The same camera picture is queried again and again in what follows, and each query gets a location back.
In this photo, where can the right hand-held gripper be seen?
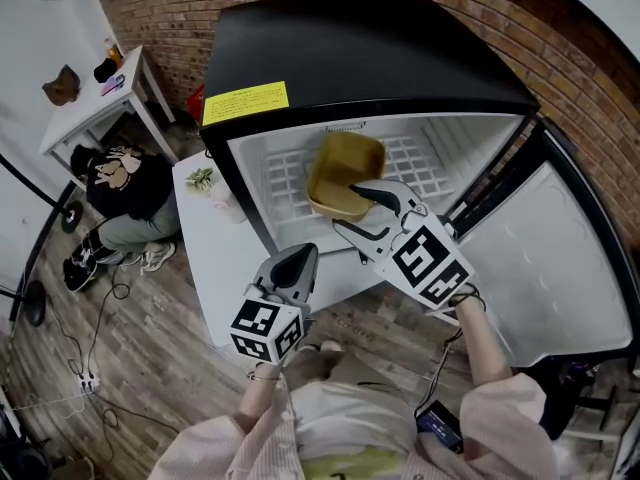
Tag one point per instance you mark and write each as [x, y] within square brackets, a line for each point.
[425, 263]

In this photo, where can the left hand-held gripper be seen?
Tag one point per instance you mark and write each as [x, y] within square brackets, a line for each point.
[265, 328]

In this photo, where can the yellow plastic tray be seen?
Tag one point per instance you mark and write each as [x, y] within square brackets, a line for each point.
[345, 163]

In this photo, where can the black mini fridge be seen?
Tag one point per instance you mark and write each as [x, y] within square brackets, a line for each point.
[350, 48]

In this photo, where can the person's left forearm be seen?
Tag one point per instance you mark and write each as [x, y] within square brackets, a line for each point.
[260, 393]

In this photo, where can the person's right forearm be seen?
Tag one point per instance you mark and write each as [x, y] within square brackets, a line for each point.
[485, 343]

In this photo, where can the mini fridge door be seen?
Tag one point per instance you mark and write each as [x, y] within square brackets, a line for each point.
[550, 268]

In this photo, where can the person's white shoe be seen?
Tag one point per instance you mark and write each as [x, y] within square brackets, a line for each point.
[330, 346]

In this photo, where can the white ceramic jar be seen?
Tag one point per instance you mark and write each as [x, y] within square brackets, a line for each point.
[227, 208]

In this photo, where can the person's beige trousers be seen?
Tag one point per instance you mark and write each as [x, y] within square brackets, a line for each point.
[350, 368]

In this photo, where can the black wrist band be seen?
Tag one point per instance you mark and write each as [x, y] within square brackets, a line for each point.
[467, 295]

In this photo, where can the small potted plant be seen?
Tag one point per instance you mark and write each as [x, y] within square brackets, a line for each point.
[200, 180]

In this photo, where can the yellow label sticker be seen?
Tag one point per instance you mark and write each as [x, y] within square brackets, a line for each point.
[245, 102]

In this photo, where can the person's pink striped shirt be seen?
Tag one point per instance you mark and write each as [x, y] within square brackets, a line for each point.
[240, 448]

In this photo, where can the red plastic crate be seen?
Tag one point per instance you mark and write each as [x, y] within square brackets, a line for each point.
[196, 103]

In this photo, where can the black waist device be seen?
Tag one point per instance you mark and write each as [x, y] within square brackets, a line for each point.
[440, 425]

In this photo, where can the black sneaker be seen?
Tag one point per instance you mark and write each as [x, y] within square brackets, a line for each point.
[80, 268]

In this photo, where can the black pole stand round base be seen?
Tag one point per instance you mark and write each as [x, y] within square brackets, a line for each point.
[71, 216]
[36, 305]

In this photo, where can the white power strip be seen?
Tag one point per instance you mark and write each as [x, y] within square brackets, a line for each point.
[88, 382]

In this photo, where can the small white side table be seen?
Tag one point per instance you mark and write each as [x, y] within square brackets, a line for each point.
[90, 113]

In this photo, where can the pink phone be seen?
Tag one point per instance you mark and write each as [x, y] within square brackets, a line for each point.
[113, 85]

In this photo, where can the black pouch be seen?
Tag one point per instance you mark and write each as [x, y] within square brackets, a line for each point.
[104, 70]

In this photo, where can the orange bottle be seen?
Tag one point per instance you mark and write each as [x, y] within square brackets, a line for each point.
[113, 53]

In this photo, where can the brown hat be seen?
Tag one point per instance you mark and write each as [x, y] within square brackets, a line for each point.
[62, 87]

